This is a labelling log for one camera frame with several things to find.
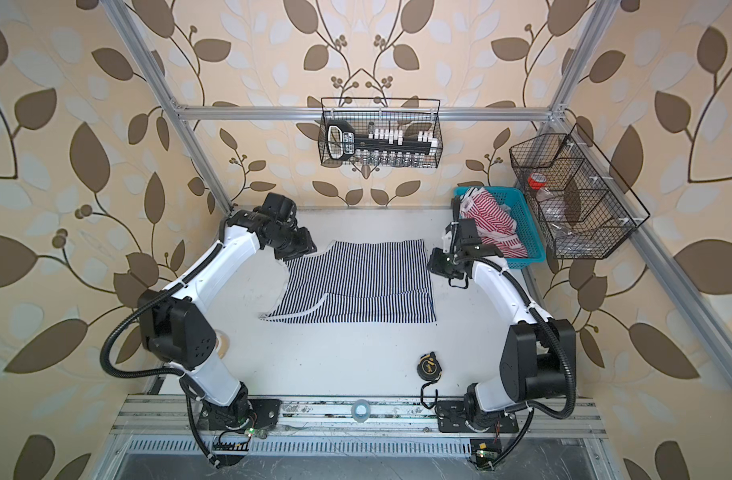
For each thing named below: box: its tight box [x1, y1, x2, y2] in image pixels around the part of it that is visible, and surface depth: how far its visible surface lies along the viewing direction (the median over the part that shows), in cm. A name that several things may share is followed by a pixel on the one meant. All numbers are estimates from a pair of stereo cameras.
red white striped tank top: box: [459, 187, 528, 259], surface depth 107 cm
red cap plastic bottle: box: [527, 172, 554, 202], surface depth 84 cm
